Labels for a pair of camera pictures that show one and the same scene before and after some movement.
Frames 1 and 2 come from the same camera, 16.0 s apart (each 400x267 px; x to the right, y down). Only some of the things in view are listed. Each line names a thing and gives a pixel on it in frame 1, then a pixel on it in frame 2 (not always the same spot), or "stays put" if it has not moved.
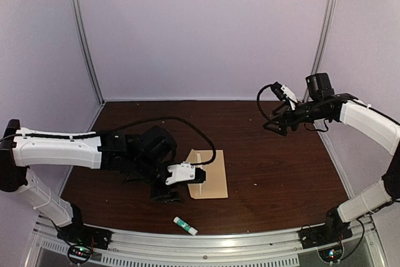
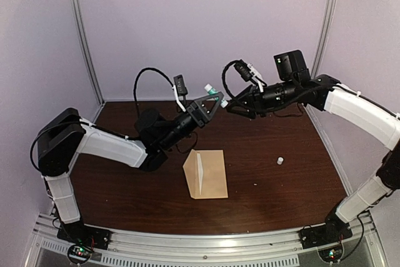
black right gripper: x=288 y=115 → x=254 y=101
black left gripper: x=166 y=196 → x=196 y=114
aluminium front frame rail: x=272 y=249 stays put
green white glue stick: x=191 y=230 → x=212 y=91
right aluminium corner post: x=329 y=19 stays put
